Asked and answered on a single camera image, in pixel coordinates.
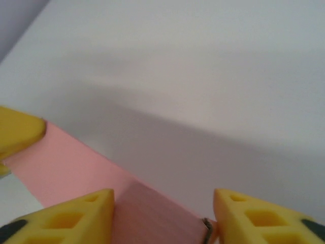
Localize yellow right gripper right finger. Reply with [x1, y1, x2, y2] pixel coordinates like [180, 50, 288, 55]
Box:
[212, 188, 325, 244]

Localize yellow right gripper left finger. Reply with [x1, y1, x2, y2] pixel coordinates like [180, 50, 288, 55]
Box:
[0, 188, 115, 244]

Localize pink paper box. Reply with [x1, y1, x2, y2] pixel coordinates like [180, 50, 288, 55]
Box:
[2, 118, 219, 244]

